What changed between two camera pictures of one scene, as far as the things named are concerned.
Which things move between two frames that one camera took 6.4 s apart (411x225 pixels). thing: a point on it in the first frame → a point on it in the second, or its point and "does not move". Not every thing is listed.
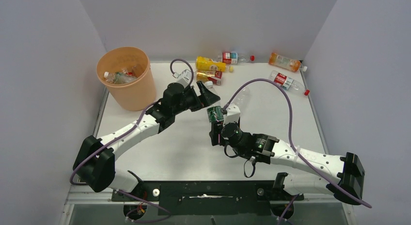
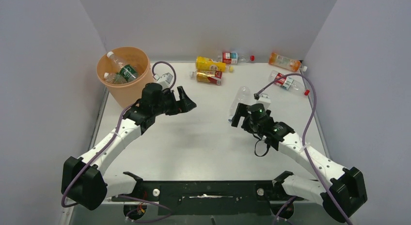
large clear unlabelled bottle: x=243 y=97 does not move
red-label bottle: x=288 y=82 does not move
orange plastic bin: x=126 y=72 does not move
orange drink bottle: x=285 y=63 does not move
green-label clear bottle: x=118 y=77 does not move
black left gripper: x=206 y=98 → x=184 y=104
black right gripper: x=215 y=134 → x=242 y=111
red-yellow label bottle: x=214 y=76 does not move
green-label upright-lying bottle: x=214 y=111 → x=127 y=71
